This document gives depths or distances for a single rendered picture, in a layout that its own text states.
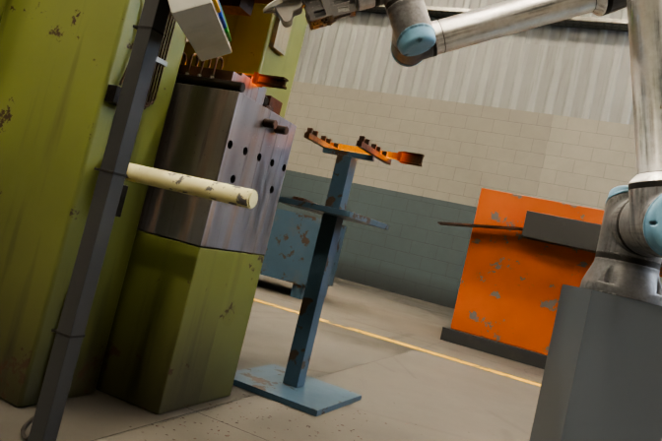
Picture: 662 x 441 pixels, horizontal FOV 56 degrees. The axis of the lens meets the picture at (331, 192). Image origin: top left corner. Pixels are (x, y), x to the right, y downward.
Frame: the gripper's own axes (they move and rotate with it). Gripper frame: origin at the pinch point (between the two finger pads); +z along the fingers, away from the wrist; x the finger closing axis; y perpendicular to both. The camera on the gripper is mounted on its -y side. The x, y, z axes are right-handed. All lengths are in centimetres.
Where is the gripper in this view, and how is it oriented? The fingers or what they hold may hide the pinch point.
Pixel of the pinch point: (267, 7)
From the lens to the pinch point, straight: 154.3
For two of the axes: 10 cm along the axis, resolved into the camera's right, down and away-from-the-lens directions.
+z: -9.6, 2.8, -0.6
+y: 2.9, 9.6, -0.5
